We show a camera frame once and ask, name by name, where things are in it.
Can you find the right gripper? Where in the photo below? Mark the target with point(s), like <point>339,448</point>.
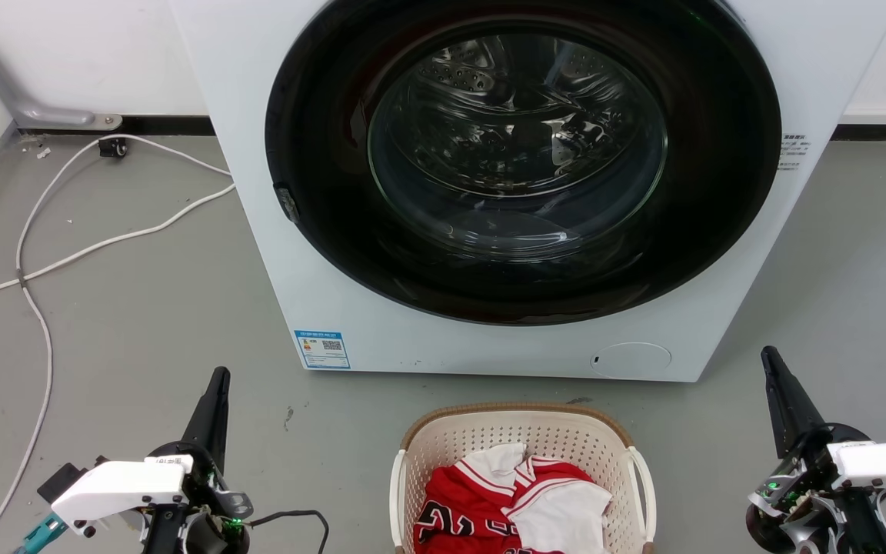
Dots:
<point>874,469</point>

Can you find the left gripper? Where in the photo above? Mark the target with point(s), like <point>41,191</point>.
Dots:
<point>128,485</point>

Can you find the beige plastic laundry basket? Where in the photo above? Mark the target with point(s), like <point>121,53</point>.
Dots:
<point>489,431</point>

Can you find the blue energy label sticker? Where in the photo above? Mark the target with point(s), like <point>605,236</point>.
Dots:
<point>322,350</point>

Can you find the round white filter cover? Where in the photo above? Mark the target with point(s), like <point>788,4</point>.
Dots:
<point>631,360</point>

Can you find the white garment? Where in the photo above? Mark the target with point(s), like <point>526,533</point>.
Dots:
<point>566,515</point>

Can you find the small printed text label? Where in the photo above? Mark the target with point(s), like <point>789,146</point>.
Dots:
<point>792,152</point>

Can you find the white front-load washing machine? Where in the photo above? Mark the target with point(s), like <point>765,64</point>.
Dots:
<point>243,154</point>

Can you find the red basketball jersey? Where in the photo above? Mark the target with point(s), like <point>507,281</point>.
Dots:
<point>466,500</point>

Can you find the small black floor fitting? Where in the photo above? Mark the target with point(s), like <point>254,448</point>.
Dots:
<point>113,147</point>

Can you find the round black washer door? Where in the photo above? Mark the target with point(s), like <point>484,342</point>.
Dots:
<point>320,115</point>

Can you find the grey metal pipe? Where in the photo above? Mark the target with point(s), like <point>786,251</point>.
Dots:
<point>43,115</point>

